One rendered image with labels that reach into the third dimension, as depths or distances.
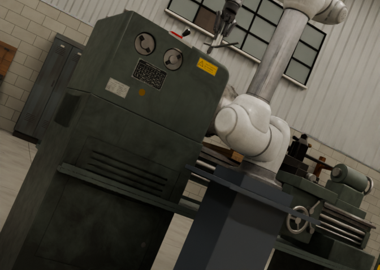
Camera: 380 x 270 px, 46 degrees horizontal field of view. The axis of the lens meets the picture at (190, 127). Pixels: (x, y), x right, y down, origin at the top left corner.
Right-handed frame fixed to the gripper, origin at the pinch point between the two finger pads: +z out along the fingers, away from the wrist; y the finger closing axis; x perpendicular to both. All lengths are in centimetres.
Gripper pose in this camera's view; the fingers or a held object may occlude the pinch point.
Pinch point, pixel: (217, 41)
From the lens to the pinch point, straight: 232.5
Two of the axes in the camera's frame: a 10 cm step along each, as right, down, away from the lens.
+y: 8.0, 3.8, 4.7
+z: -3.9, 9.2, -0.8
